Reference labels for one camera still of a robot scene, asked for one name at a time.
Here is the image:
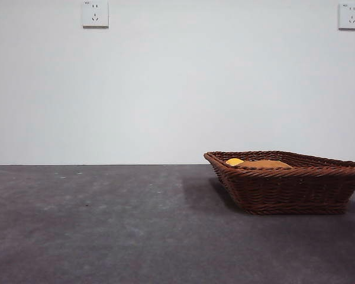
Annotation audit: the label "brown wicker basket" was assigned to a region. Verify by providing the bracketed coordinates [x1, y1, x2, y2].
[203, 150, 355, 215]

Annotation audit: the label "brown potato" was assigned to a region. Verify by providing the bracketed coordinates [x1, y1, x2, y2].
[237, 159, 293, 170]

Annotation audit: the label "white wall socket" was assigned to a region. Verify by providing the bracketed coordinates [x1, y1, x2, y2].
[82, 0, 109, 29]
[338, 2, 355, 31]

